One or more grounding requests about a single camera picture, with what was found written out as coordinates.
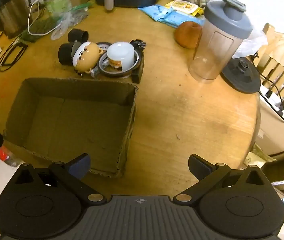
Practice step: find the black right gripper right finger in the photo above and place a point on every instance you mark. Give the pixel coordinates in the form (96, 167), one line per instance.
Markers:
(209, 177)

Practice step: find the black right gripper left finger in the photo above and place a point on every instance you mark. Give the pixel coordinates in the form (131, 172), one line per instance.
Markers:
(70, 175)

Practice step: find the black rectangular bar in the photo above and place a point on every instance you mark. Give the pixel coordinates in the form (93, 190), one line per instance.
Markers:
(136, 74)

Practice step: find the black cylinder grey disc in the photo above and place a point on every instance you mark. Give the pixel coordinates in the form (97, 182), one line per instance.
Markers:
(66, 53)

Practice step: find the white plastic jar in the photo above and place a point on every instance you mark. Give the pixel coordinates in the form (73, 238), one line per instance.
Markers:
(121, 55)

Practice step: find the black hexagonal socket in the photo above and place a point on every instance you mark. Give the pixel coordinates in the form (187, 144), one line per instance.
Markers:
(78, 35)

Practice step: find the black round plug connector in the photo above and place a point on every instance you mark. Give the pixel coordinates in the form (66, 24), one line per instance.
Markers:
(139, 45)

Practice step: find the black electrical tape roll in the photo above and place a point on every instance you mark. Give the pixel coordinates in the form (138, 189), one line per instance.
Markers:
(104, 45)

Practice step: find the brown cardboard box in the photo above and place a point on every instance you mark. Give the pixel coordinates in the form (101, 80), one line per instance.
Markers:
(59, 119)

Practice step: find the black rectangular gasket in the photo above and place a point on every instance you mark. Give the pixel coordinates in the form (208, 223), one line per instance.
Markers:
(13, 55)

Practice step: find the black kettle base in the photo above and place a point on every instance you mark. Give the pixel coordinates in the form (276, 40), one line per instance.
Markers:
(242, 76)

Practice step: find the green snack bag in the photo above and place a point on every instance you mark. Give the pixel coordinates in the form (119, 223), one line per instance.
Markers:
(38, 29)

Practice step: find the steel electric kettle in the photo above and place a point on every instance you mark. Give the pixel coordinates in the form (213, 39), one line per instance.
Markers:
(13, 17)

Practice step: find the orange round fruit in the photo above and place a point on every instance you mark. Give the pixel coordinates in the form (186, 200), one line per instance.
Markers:
(188, 34)

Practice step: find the clear shaker bottle grey lid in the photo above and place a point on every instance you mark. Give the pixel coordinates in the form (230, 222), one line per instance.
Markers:
(225, 27)

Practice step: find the clear plastic bag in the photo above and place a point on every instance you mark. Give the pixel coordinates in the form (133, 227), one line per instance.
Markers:
(70, 19)

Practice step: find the green label jar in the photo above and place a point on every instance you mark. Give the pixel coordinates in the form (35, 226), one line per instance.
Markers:
(57, 7)

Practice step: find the yellow wet wipes pack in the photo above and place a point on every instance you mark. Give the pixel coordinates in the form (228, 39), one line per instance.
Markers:
(185, 7)

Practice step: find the blue wet wipes pack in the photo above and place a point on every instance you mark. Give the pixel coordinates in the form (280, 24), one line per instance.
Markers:
(156, 12)

